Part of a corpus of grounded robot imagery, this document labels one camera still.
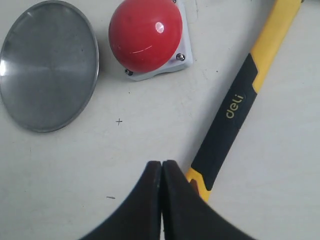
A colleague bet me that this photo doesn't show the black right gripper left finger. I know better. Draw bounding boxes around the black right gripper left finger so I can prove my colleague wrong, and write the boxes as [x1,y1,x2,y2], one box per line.
[82,161,162,240]

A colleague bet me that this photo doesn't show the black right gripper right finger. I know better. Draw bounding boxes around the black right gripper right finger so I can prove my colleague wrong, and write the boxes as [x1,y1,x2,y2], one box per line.
[162,160,252,240]

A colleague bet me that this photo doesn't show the yellow black claw hammer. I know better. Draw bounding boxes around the yellow black claw hammer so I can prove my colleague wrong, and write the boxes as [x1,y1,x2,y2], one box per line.
[186,0,302,202]

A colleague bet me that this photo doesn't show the red dome push button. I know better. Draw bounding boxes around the red dome push button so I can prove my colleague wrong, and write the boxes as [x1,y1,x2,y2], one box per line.
[108,0,194,82]

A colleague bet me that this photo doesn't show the round stainless steel plate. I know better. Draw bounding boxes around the round stainless steel plate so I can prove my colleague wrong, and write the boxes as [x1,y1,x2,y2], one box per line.
[0,0,100,133]

